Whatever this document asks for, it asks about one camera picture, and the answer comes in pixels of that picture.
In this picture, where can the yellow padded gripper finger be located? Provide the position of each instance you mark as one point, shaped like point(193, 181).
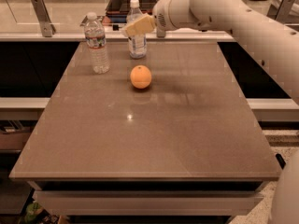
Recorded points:
point(144, 24)

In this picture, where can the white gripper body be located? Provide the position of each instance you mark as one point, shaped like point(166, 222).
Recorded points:
point(161, 17)

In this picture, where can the blue label plastic bottle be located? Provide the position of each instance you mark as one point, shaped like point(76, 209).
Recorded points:
point(138, 43)

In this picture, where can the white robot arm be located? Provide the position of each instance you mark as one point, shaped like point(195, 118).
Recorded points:
point(272, 45)

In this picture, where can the clear plastic water bottle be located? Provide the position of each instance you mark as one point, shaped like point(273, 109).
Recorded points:
point(96, 41)

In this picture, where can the dark tray bin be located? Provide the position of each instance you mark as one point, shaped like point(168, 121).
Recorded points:
point(127, 0)

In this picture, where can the orange fruit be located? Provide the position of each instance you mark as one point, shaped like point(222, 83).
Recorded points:
point(140, 77)

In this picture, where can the black pole near floor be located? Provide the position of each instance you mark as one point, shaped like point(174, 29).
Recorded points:
point(281, 161)

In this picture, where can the table drawer front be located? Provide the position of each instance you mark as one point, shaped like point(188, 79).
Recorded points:
point(147, 203)

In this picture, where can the green object under table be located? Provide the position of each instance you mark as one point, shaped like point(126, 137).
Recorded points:
point(33, 210)

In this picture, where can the left metal glass bracket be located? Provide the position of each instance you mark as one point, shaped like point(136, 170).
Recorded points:
point(46, 26)

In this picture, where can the right metal glass bracket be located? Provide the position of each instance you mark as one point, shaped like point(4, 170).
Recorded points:
point(282, 13)

